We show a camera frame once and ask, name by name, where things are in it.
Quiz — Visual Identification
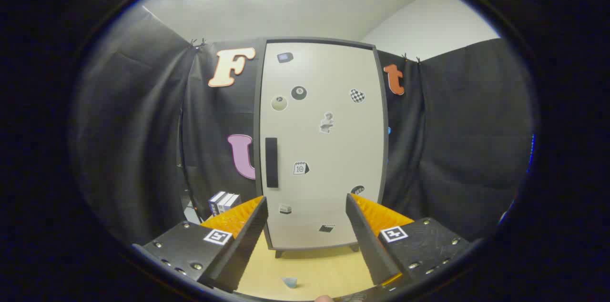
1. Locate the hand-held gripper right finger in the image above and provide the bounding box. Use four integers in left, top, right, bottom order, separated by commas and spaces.
346, 192, 472, 288

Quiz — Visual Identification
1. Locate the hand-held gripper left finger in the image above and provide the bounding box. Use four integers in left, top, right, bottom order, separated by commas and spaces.
132, 195, 269, 293

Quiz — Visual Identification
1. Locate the black door handle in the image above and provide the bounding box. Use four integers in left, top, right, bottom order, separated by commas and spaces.
265, 138, 278, 188

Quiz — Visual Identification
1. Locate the white cabinet door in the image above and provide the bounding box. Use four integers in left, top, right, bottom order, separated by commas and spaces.
260, 42, 386, 249

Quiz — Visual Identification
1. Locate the grey cabinet body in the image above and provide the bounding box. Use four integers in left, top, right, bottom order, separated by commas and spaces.
253, 37, 391, 259

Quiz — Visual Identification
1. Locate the black backdrop cloth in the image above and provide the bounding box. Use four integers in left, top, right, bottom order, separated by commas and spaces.
71, 4, 534, 245

